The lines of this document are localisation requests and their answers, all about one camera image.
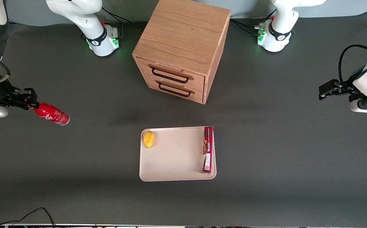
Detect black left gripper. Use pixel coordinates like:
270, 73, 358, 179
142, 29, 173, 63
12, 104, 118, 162
318, 68, 367, 101

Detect black left base cables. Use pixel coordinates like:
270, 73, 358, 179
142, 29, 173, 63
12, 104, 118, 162
230, 12, 276, 36

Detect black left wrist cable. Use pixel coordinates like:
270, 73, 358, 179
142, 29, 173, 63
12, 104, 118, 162
338, 44, 367, 85

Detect wooden drawer cabinet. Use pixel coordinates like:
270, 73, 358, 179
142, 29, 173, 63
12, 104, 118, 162
132, 0, 231, 105

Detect black metal drawer handle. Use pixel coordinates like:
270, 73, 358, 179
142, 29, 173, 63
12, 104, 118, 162
156, 80, 196, 98
149, 64, 194, 84

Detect wooden drawer front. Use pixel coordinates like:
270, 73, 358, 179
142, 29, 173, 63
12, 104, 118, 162
143, 76, 205, 104
135, 57, 206, 91

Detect beige plastic tray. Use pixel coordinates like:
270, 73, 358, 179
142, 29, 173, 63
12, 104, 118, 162
139, 126, 217, 182

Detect red tartan cookie box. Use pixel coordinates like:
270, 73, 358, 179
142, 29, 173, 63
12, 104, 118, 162
202, 126, 215, 174

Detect thin black table cable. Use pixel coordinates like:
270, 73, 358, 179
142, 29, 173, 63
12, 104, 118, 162
0, 207, 56, 228

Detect yellow lemon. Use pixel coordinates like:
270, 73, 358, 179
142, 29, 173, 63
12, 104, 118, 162
143, 130, 155, 149

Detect black base cables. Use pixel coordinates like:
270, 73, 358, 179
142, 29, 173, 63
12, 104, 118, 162
100, 8, 132, 40
230, 12, 276, 36

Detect black right base cables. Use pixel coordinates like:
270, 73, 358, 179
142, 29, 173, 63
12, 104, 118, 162
100, 8, 132, 40

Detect red coke bottle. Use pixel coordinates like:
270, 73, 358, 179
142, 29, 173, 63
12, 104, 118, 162
28, 102, 71, 126

